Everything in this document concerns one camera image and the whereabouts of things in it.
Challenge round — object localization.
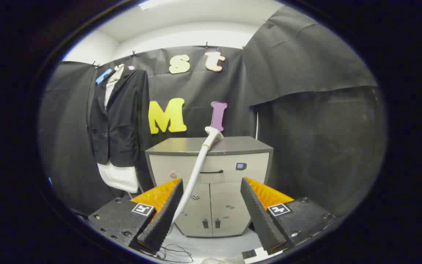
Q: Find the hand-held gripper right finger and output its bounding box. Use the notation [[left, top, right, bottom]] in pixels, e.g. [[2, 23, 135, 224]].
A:
[[240, 177, 338, 255]]

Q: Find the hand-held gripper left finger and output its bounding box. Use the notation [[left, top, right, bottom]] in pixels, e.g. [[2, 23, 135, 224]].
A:
[[88, 178, 184, 254]]

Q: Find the white garment steamer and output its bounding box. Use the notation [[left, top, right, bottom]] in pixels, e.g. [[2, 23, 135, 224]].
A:
[[170, 126, 225, 225]]

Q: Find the white shirt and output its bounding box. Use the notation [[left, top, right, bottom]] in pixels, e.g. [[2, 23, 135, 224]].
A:
[[97, 70, 139, 194]]

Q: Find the black suit jacket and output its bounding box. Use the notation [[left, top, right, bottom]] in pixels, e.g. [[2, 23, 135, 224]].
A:
[[88, 69, 151, 168]]

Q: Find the cream clothes hanger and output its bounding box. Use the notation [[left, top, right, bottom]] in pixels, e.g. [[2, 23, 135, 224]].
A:
[[109, 64, 125, 83]]

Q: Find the grey cabinet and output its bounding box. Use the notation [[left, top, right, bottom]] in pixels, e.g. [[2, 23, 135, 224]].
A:
[[145, 136, 274, 238]]

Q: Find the black backdrop cloth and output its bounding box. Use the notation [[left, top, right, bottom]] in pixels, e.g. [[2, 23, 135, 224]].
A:
[[39, 5, 386, 217]]

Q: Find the thin black cable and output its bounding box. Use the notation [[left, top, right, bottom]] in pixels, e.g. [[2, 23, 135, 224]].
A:
[[138, 243, 194, 263]]

